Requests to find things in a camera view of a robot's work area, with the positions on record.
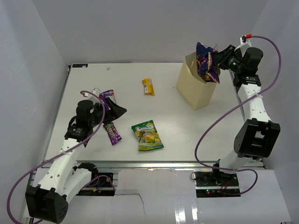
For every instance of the dark blue snack bag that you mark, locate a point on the dark blue snack bag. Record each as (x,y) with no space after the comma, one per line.
(206,69)

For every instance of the brown purple M&M's packet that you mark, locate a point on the brown purple M&M's packet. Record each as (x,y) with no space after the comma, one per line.
(113,134)

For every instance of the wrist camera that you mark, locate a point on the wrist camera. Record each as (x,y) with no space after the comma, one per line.
(245,41)
(95,91)

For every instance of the beige paper bag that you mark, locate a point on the beige paper bag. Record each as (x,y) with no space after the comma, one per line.
(191,86)

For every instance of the purple Fox's berries bag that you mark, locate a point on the purple Fox's berries bag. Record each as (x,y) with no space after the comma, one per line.
(108,98)

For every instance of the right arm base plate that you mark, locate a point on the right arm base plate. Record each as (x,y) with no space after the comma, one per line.
(209,185)

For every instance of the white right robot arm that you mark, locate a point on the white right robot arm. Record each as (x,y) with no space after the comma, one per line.
(258,135)

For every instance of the green yellow Fox's candy bag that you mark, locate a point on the green yellow Fox's candy bag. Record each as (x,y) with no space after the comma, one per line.
(147,136)

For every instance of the yellow snack bar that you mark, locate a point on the yellow snack bar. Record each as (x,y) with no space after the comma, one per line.
(148,86)

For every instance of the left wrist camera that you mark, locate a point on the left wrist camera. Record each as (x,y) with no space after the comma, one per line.
(95,91)

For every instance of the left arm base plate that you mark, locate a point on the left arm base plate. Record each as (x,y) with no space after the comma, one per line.
(99,187)

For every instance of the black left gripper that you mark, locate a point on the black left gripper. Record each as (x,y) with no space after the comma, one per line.
(115,112)

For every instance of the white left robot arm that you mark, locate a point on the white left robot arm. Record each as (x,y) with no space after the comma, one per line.
(50,198)

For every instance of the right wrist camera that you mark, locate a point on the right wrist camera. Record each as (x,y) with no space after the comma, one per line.
(245,41)

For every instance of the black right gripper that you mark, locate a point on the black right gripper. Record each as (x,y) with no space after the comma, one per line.
(222,58)

